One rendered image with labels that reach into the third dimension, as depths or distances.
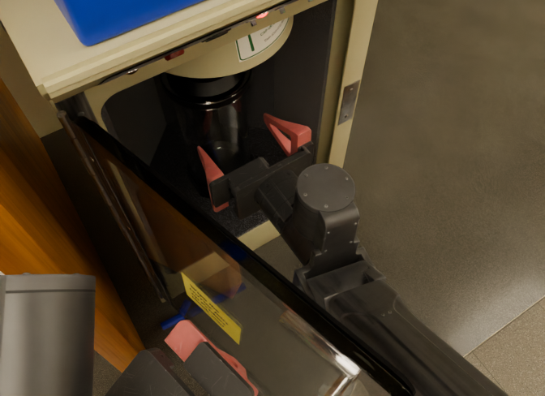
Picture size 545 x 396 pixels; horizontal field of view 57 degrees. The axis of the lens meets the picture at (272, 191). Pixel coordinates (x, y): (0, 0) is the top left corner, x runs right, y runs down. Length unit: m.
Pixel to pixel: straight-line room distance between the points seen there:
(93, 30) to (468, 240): 0.72
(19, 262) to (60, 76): 0.17
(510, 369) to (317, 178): 1.46
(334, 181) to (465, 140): 0.52
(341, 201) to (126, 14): 0.29
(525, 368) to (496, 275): 1.05
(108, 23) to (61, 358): 0.15
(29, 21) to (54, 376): 0.16
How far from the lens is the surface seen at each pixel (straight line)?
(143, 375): 0.33
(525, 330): 1.93
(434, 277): 0.83
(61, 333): 0.24
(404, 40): 1.13
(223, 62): 0.49
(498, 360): 1.86
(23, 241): 0.37
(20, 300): 0.24
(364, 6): 0.54
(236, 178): 0.57
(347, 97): 0.62
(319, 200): 0.47
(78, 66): 0.25
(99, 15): 0.24
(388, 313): 0.45
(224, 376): 0.33
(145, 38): 0.25
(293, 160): 0.58
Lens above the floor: 1.67
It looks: 59 degrees down
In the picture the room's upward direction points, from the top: straight up
